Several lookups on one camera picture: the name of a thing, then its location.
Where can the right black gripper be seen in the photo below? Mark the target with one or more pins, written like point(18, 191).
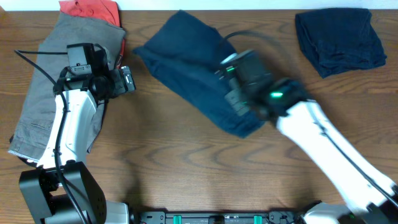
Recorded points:
point(234, 96)

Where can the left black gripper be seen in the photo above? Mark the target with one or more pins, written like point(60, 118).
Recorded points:
point(120, 88)

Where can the blue shorts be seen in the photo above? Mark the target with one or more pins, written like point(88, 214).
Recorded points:
point(184, 55)

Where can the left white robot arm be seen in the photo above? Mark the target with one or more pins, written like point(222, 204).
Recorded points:
point(61, 189)

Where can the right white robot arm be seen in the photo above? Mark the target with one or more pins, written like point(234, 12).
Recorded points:
point(369, 195)

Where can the red garment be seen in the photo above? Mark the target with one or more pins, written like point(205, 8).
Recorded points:
point(105, 10)

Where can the grey folded shorts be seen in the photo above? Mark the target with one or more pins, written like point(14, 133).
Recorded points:
point(33, 129)

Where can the dark navy folded garment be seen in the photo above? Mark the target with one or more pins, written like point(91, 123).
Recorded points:
point(337, 40)

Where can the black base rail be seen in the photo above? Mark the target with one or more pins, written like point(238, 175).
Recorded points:
point(273, 217)

